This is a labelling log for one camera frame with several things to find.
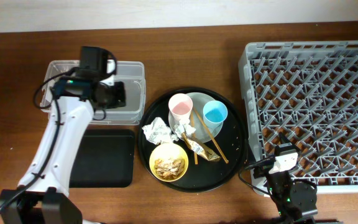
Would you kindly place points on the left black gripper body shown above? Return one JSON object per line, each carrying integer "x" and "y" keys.
{"x": 116, "y": 96}

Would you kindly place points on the large white napkin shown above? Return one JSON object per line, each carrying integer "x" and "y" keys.
{"x": 157, "y": 132}

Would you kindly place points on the pink cup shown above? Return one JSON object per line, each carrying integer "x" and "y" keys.
{"x": 180, "y": 106}

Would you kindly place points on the gold snack wrapper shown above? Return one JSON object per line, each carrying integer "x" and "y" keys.
{"x": 200, "y": 148}

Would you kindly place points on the yellow bowl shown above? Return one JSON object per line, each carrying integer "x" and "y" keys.
{"x": 166, "y": 151}

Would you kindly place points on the food scraps and rice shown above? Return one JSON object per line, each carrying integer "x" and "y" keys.
{"x": 169, "y": 169}

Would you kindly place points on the small white napkin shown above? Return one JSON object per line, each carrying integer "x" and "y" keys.
{"x": 184, "y": 127}

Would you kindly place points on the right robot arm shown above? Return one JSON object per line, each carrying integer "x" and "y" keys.
{"x": 294, "y": 199}

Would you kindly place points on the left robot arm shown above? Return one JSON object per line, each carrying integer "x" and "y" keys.
{"x": 42, "y": 193}

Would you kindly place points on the clear plastic waste bin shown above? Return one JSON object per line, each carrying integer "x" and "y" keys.
{"x": 131, "y": 73}

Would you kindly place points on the grey dishwasher rack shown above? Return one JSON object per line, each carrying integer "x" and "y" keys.
{"x": 307, "y": 91}

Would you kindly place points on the black rectangular tray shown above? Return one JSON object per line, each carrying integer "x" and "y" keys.
{"x": 105, "y": 159}

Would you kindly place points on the blue cup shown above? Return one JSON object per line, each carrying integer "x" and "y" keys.
{"x": 214, "y": 113}

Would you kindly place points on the grey plate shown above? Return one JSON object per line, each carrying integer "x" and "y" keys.
{"x": 199, "y": 100}

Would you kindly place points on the left wooden chopstick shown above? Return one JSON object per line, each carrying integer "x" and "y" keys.
{"x": 193, "y": 135}

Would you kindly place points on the wooden chopstick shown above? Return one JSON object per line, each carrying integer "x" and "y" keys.
{"x": 211, "y": 136}
{"x": 193, "y": 135}

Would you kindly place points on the right wooden chopstick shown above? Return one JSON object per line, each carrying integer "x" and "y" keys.
{"x": 211, "y": 136}

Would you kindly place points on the round black serving tray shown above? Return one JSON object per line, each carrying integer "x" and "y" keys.
{"x": 232, "y": 139}

